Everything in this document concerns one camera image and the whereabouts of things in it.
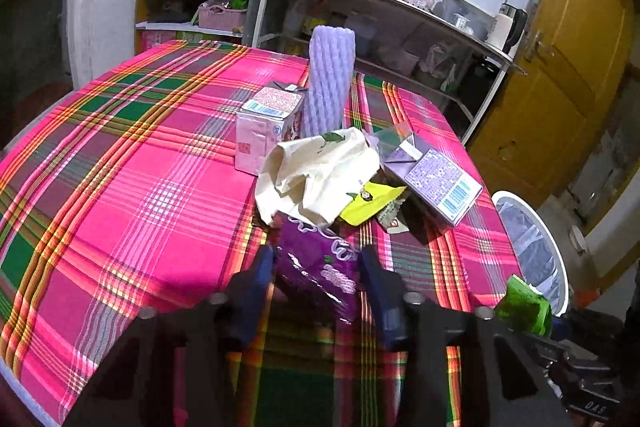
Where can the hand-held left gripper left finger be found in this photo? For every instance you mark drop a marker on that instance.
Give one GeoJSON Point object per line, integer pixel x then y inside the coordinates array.
{"type": "Point", "coordinates": [254, 294]}

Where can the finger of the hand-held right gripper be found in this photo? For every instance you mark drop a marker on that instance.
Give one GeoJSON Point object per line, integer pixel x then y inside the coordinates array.
{"type": "Point", "coordinates": [545, 344]}

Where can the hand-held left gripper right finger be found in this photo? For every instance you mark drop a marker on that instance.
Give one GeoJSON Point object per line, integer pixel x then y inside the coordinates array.
{"type": "Point", "coordinates": [381, 307]}

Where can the green packet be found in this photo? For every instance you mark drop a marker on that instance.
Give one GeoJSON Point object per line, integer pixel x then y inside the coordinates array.
{"type": "Point", "coordinates": [525, 307]}

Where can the purple snack packet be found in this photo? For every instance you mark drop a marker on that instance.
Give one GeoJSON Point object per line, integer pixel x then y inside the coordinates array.
{"type": "Point", "coordinates": [320, 272]}

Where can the brown coffee packet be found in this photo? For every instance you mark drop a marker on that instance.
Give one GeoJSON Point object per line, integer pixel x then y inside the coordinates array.
{"type": "Point", "coordinates": [395, 221]}

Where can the translucent bin liner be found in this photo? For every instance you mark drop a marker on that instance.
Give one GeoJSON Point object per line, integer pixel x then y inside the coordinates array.
{"type": "Point", "coordinates": [530, 247]}

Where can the yellow snack packet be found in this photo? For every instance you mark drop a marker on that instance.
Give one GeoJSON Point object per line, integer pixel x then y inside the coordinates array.
{"type": "Point", "coordinates": [367, 204]}

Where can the cream leaf-print bag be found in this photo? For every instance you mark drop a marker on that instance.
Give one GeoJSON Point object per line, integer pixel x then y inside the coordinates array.
{"type": "Point", "coordinates": [310, 172]}

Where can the purple carton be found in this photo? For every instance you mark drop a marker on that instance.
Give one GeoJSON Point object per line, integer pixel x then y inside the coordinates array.
{"type": "Point", "coordinates": [435, 177]}

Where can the white trash bin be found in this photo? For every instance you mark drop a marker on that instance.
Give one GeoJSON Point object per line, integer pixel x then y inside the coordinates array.
{"type": "Point", "coordinates": [512, 195]}

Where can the pink carton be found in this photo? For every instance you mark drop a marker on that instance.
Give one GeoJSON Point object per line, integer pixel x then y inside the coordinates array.
{"type": "Point", "coordinates": [265, 132]}

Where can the clear plastic cup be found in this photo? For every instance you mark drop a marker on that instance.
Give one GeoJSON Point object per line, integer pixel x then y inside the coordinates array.
{"type": "Point", "coordinates": [395, 137]}

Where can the purple foam net sleeve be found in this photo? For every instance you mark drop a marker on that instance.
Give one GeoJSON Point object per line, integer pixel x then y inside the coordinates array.
{"type": "Point", "coordinates": [327, 82]}

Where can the pink plaid tablecloth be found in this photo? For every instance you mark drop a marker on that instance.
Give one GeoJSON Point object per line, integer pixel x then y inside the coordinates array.
{"type": "Point", "coordinates": [125, 167]}

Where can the yellow wooden door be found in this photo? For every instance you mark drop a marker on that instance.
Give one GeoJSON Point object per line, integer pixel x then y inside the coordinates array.
{"type": "Point", "coordinates": [560, 72]}

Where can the pink woven basket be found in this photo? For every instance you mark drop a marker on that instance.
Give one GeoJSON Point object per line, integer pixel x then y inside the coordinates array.
{"type": "Point", "coordinates": [222, 17]}

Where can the clear plastic container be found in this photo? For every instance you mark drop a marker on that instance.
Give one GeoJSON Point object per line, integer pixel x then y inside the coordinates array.
{"type": "Point", "coordinates": [462, 14]}

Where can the white electric kettle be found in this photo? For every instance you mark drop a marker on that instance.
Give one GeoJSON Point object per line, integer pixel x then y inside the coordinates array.
{"type": "Point", "coordinates": [507, 27]}

